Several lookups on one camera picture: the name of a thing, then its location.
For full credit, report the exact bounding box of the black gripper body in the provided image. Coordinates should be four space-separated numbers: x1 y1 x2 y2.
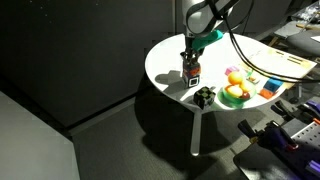
180 37 199 65

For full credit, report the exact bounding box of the wooden tray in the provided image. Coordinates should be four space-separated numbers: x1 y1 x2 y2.
244 47 316 89

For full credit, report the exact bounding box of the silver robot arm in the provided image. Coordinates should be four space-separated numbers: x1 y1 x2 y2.
181 0 239 65

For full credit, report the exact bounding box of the pink block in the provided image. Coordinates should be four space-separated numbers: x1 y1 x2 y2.
225 66 239 76

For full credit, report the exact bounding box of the orange blue block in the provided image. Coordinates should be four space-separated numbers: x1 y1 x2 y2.
259 77 283 99

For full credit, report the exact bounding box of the white black marker cube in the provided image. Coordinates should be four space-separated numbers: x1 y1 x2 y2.
183 76 200 88

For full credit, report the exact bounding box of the black yellow checkered cube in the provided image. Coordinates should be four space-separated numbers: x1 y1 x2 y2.
193 86 216 109

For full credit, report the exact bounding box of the orange fruit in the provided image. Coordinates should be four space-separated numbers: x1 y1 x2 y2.
228 71 243 85

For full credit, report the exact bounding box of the white round table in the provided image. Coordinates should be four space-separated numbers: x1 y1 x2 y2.
145 34 288 156

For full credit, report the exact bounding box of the yellow apple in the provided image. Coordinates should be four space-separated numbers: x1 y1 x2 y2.
226 86 243 98

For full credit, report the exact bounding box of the green bowl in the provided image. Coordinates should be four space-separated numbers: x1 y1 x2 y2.
222 85 256 104

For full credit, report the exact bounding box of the yellow lemon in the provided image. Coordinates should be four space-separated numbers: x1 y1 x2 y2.
239 80 254 92

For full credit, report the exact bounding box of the dark red plum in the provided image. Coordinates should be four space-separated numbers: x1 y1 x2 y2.
241 92 250 99

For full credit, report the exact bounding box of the purple black clamp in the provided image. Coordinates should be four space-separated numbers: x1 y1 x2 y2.
238 120 299 151

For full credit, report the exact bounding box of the blue black clamp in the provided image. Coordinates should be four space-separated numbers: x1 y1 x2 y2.
271 100 320 124

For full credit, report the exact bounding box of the teal camera mount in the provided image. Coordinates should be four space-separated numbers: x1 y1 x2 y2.
192 30 223 51

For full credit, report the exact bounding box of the black cable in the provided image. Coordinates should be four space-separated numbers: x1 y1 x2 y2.
206 0 320 84

